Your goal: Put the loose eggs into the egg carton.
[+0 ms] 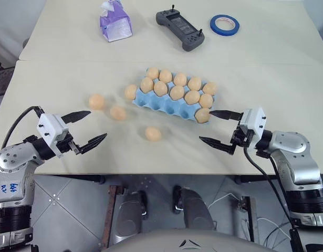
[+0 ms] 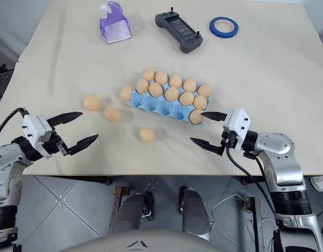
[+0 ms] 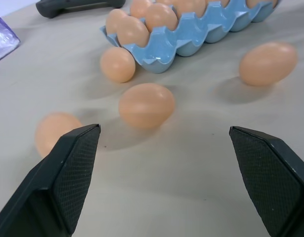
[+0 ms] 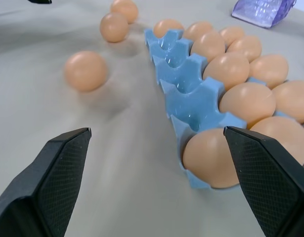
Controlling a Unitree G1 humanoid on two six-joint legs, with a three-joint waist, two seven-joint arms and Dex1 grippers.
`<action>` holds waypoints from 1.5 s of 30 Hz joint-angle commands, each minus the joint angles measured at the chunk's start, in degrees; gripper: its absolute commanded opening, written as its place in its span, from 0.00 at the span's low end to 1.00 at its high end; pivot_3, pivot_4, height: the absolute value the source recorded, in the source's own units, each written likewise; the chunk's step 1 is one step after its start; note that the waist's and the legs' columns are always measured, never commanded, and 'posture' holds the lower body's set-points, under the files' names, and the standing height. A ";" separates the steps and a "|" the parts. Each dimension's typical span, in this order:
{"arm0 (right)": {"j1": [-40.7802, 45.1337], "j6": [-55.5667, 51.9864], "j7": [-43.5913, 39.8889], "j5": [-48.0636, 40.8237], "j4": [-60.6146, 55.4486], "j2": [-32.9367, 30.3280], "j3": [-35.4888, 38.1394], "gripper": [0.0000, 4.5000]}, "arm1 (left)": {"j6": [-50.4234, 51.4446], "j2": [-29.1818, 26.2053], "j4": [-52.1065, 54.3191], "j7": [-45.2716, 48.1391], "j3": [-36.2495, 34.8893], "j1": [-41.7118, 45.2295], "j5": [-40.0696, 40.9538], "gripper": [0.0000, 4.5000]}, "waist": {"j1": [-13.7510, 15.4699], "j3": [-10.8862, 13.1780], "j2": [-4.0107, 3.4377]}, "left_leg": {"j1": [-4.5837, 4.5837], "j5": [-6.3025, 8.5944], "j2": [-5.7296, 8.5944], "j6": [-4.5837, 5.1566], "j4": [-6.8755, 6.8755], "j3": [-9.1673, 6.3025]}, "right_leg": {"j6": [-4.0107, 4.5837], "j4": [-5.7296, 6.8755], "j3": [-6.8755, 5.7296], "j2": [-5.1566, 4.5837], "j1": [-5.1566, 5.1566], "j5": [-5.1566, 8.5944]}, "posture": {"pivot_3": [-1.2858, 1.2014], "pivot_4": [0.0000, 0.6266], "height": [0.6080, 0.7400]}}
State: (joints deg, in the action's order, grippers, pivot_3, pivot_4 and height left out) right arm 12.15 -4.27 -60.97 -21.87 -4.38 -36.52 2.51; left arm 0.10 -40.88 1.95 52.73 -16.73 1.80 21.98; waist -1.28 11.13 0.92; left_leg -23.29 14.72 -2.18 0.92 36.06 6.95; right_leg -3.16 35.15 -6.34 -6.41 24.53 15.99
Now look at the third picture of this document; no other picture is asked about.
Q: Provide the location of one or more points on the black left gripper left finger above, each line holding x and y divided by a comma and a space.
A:
55, 187

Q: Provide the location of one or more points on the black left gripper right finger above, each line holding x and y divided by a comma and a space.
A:
268, 182

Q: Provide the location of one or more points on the blue egg tray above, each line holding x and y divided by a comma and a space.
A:
191, 34

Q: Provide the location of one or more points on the beige egg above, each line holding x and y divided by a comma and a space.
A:
139, 8
51, 133
117, 64
260, 3
161, 17
132, 32
146, 105
268, 63
114, 21
188, 6

